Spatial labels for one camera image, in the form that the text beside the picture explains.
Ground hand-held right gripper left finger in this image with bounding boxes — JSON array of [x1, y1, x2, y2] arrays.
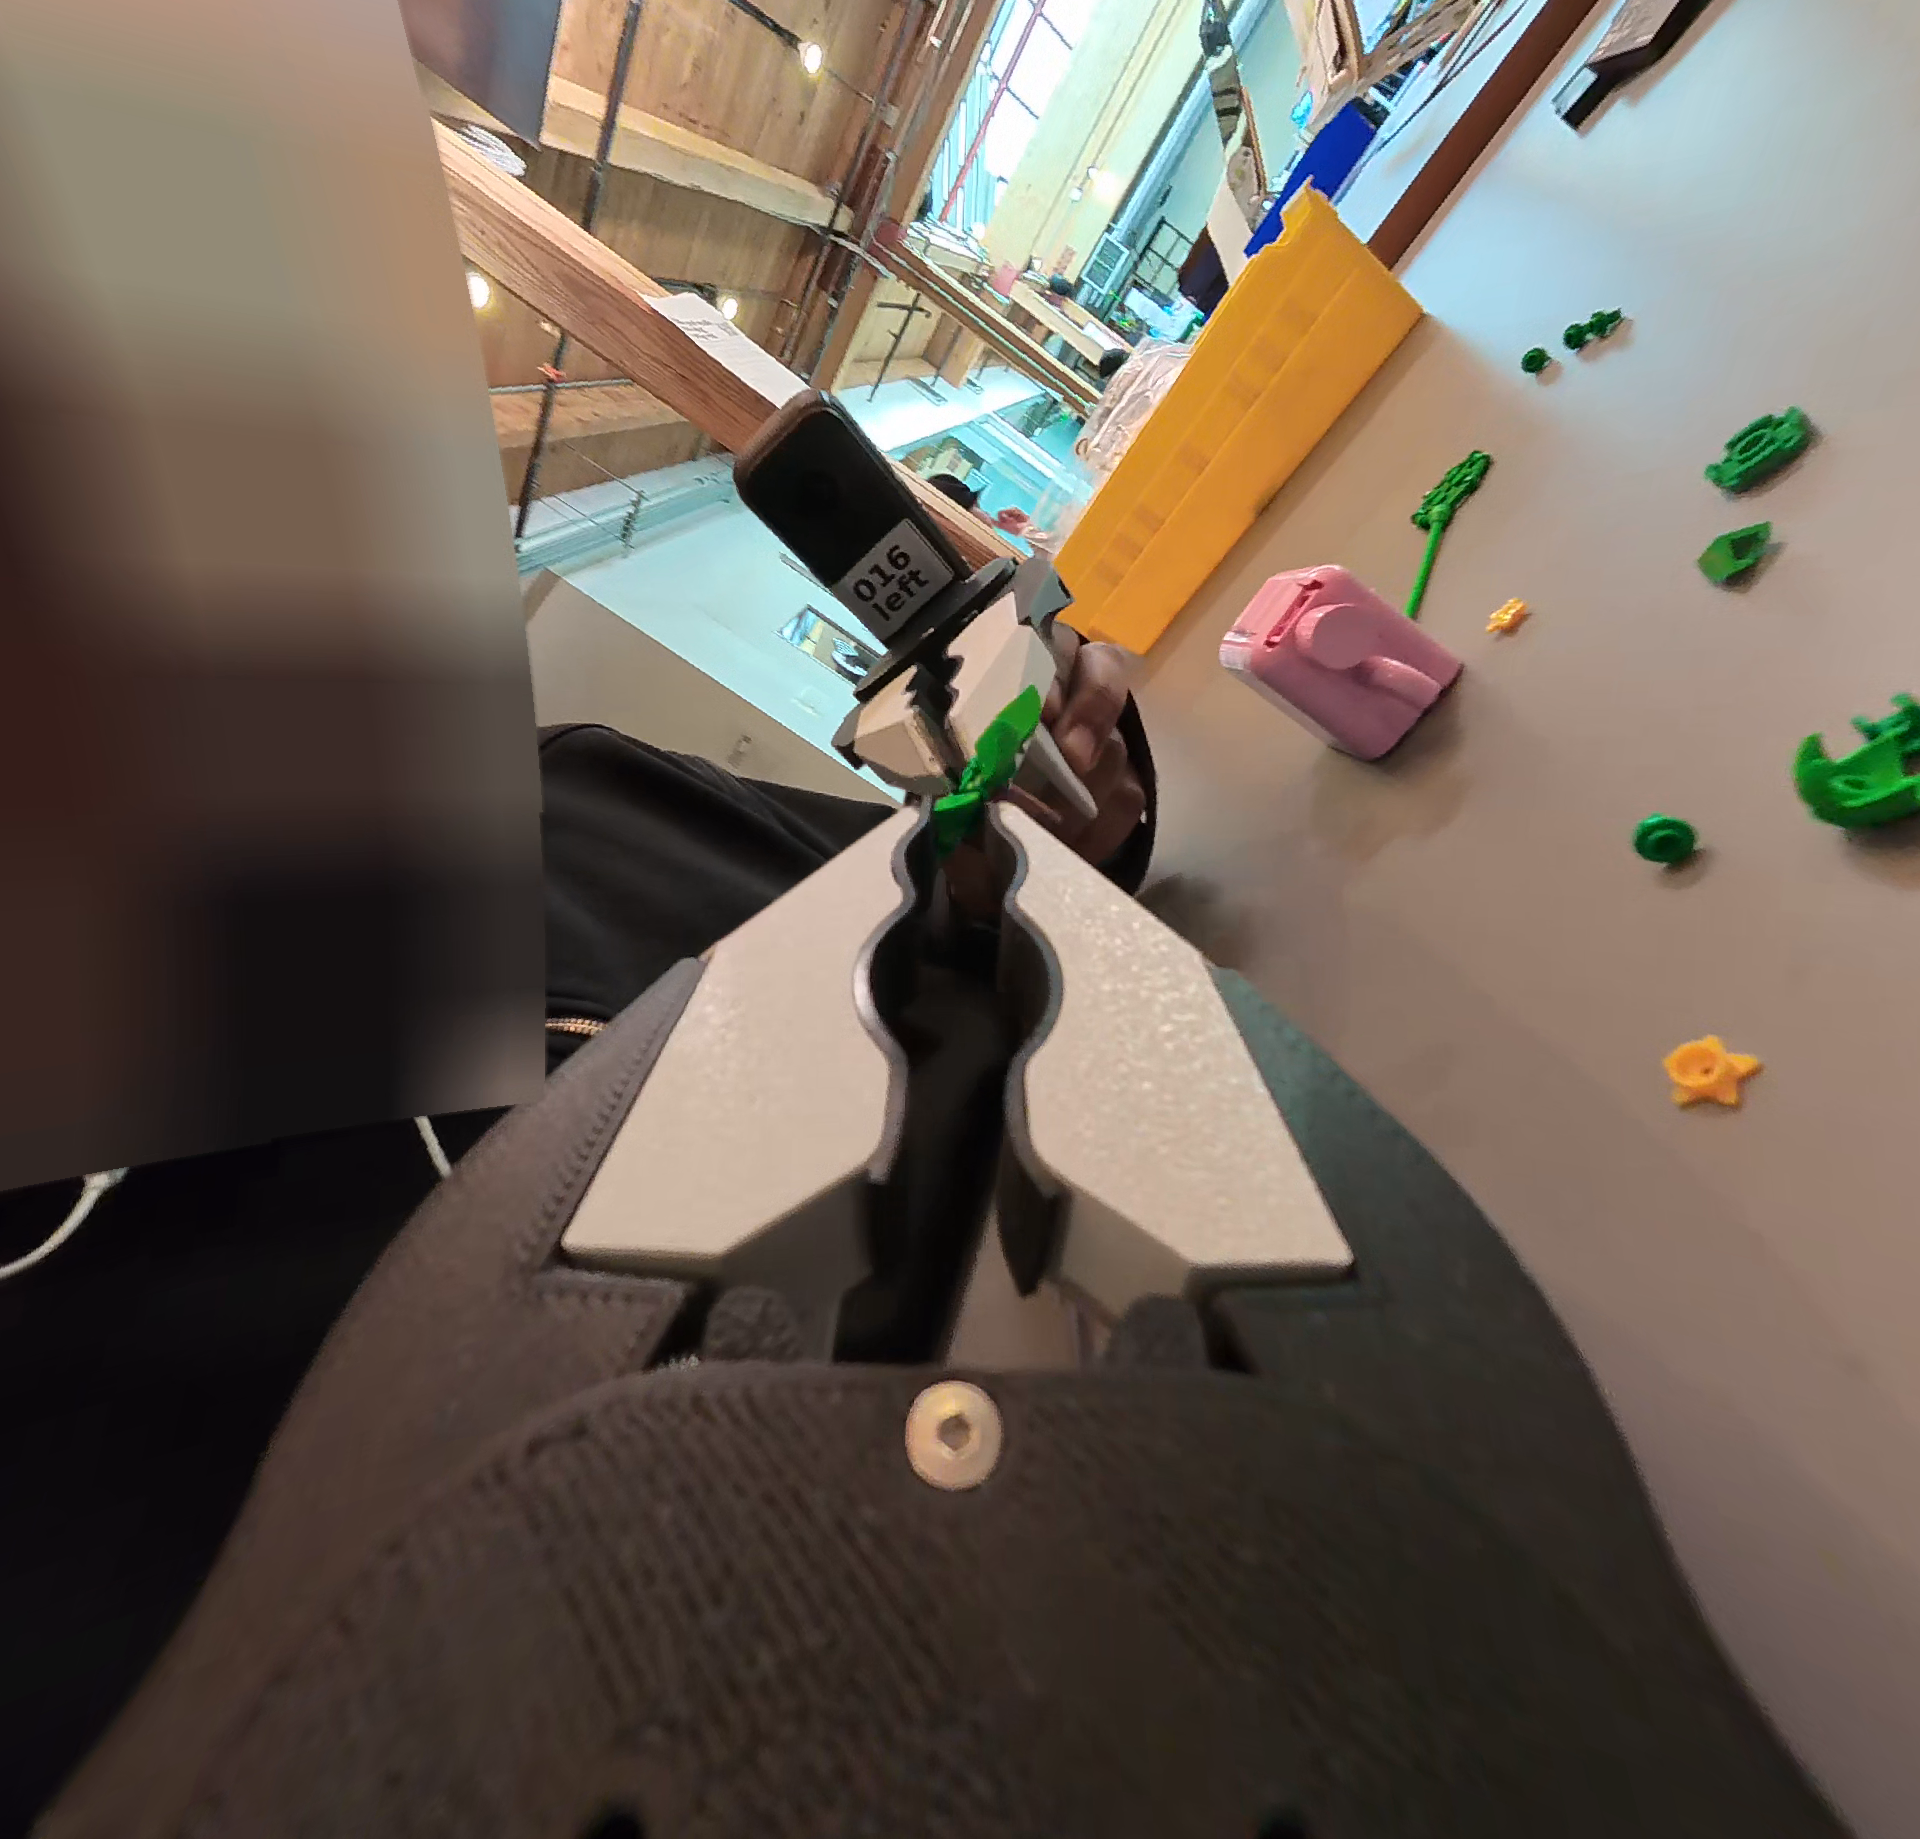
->
[[560, 802, 946, 1348]]

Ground person's black jacket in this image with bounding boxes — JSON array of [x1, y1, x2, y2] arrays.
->
[[0, 719, 903, 1813]]

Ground wooden post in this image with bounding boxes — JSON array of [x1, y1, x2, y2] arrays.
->
[[432, 125, 1040, 570]]

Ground green round plate brick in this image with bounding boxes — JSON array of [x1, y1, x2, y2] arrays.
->
[[1702, 403, 1819, 498]]

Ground green flat stem piece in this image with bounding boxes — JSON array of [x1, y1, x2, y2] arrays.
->
[[1408, 447, 1500, 624]]

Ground paper sign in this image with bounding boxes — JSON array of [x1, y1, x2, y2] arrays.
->
[[642, 288, 813, 421]]

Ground small black flat device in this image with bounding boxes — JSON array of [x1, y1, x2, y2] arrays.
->
[[1547, 0, 1751, 134]]

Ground clear plastic bags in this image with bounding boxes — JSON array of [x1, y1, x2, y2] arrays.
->
[[1076, 338, 1206, 500]]

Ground person's left hand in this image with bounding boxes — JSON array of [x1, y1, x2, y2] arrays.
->
[[1045, 639, 1160, 872]]

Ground pink brick watering can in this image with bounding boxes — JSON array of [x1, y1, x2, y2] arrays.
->
[[1218, 564, 1465, 761]]

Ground white cable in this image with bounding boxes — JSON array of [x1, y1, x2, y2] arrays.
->
[[0, 1117, 455, 1283]]

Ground yellow plastic bin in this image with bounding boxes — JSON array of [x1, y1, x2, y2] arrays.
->
[[1052, 178, 1424, 656]]

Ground blue plastic bin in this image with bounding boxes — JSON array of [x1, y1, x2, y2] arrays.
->
[[1247, 101, 1392, 245]]

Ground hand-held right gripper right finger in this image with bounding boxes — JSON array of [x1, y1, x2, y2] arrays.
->
[[974, 801, 1356, 1348]]

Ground green clawed plant brick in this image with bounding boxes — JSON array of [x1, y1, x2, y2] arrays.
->
[[1791, 692, 1920, 831]]

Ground yellow flower brick with hole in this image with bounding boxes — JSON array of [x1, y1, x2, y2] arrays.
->
[[1664, 1036, 1765, 1111]]

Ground green web plant assembly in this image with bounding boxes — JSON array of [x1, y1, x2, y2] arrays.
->
[[949, 684, 1046, 922]]

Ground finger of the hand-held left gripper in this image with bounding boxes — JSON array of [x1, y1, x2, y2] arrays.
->
[[938, 609, 1052, 761], [833, 680, 967, 795]]

